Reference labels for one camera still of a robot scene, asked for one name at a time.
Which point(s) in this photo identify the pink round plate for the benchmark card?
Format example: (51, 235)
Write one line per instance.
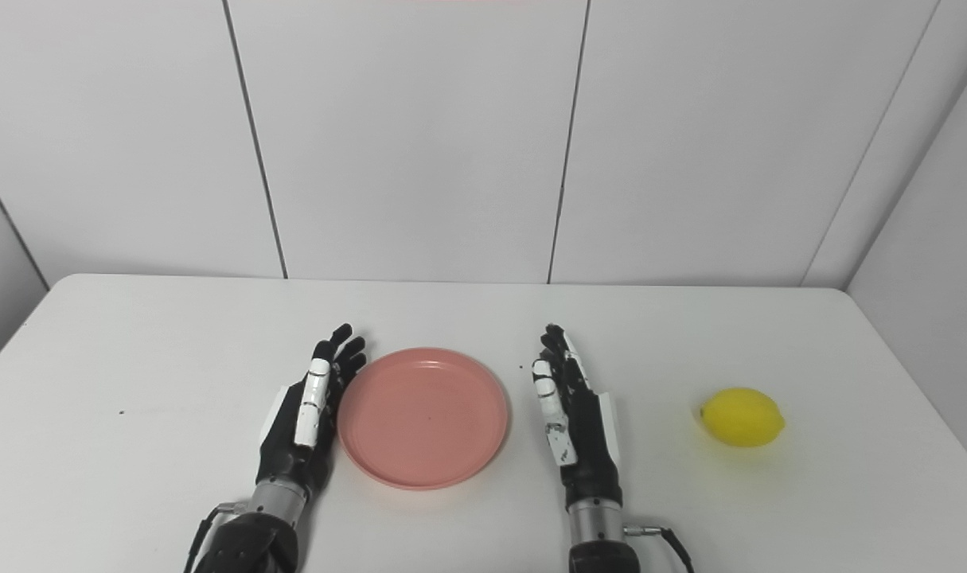
(423, 418)

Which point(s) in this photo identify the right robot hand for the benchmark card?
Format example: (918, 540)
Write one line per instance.
(579, 434)

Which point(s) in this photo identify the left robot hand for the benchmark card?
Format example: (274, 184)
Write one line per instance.
(300, 430)

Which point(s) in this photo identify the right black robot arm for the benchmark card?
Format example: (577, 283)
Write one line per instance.
(602, 537)

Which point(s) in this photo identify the yellow lemon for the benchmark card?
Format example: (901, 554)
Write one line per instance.
(742, 417)

